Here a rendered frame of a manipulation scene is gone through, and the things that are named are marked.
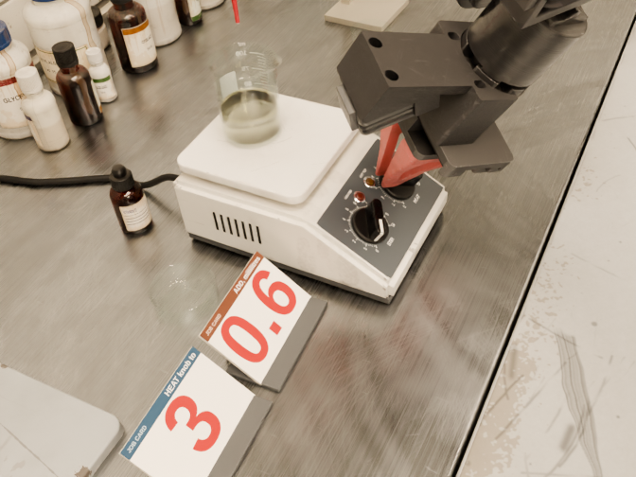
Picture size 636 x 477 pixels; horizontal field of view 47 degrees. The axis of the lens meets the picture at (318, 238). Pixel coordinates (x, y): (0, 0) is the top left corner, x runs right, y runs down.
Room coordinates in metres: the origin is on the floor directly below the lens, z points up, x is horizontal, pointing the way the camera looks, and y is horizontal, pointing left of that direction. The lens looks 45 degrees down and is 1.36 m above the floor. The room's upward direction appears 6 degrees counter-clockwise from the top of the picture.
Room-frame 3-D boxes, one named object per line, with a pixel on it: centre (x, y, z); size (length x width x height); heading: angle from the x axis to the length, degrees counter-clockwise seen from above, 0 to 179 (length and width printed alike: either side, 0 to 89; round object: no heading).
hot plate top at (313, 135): (0.50, 0.03, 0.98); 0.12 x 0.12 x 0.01; 59
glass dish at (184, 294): (0.40, 0.11, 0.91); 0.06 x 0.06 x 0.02
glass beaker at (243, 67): (0.51, 0.04, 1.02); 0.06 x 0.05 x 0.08; 69
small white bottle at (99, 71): (0.72, 0.22, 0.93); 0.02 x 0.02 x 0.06
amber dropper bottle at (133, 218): (0.50, 0.17, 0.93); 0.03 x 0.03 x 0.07
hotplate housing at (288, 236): (0.48, 0.01, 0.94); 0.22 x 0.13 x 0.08; 59
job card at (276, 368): (0.36, 0.05, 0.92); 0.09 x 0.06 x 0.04; 152
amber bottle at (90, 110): (0.68, 0.24, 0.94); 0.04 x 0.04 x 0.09
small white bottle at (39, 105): (0.64, 0.27, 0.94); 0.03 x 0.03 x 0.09
